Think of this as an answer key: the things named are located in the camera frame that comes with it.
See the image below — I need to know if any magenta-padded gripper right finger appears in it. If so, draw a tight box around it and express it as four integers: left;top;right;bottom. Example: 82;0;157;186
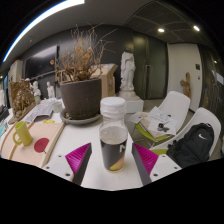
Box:
131;142;183;186

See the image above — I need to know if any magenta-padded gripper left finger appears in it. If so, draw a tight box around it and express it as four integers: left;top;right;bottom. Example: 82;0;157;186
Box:
43;142;93;186

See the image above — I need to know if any clear drink bottle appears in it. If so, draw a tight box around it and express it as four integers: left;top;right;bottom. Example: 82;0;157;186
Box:
99;96;129;173

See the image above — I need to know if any grey plant saucer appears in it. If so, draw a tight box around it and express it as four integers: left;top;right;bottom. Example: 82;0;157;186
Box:
59;108;103;127

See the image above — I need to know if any flat round red coaster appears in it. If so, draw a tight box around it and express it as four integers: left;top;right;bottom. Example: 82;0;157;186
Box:
33;137;51;154

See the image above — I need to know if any stack of papers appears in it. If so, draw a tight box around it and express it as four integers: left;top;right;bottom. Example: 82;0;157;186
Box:
128;105;178;139

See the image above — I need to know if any yellow-green mug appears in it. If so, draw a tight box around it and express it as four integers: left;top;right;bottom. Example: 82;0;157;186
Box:
12;120;34;147

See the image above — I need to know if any printed newspaper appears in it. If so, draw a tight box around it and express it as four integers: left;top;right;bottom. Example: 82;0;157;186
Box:
24;101;54;124

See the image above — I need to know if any dark grey pot, dry plant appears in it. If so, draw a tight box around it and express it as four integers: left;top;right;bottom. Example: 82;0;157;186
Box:
49;23;118;120

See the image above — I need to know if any white chair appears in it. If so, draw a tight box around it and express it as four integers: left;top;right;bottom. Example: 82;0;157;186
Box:
134;90;192;148
149;107;222;161

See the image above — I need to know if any small white plaster figurine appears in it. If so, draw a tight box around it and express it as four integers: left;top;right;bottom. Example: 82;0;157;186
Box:
46;80;56;99

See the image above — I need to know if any brown carved sculpture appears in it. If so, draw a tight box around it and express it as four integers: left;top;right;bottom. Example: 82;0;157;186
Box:
8;79;37;125

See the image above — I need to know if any brown cardboard box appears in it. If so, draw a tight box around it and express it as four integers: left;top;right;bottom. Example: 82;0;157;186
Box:
99;63;119;99

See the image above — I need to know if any tall white statue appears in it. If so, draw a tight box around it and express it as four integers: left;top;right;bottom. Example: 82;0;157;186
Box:
117;49;145;114

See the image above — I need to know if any long white ceiling light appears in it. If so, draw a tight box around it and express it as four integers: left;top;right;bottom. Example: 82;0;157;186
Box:
2;0;86;63

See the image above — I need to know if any wooden wall figure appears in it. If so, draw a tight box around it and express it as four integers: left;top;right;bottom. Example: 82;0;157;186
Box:
179;72;193;99

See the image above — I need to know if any dark wall screen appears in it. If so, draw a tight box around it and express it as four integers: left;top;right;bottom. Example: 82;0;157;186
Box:
24;45;59;79

